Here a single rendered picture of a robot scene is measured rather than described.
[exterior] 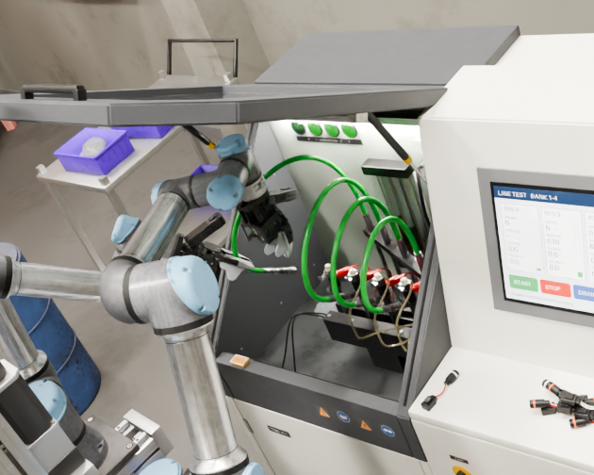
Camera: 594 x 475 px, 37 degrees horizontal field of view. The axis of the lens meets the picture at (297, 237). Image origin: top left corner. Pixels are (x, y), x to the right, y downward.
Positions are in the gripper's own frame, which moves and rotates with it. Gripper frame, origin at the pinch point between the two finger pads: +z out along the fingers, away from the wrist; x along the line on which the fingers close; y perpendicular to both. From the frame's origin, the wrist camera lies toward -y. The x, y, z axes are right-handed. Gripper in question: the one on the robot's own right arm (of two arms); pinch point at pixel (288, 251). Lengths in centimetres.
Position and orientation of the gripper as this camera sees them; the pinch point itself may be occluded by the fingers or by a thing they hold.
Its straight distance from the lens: 226.0
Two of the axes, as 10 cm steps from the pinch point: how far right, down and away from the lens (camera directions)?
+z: 3.4, 7.7, 5.4
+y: -5.6, 6.3, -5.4
